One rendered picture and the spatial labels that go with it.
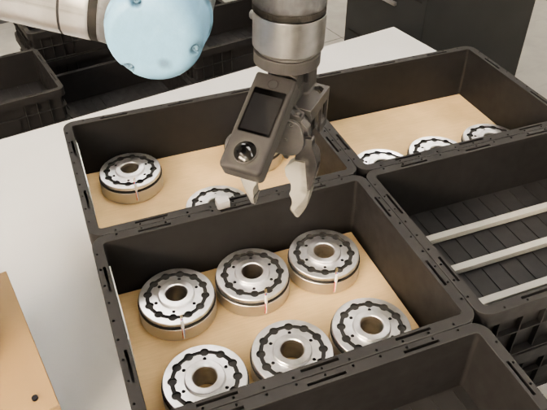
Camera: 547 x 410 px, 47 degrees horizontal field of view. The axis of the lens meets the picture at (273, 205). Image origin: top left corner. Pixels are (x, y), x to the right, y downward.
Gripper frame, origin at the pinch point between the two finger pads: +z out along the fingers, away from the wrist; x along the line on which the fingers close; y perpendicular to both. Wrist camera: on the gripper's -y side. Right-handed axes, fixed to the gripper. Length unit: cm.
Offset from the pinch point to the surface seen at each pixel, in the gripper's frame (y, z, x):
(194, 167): 22.3, 17.6, 24.4
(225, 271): -0.6, 14.1, 6.5
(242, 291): -3.0, 14.1, 2.7
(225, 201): 4.3, 5.9, 8.9
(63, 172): 25, 32, 58
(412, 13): 168, 44, 17
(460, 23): 180, 50, 0
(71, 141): 9.2, 8.2, 38.8
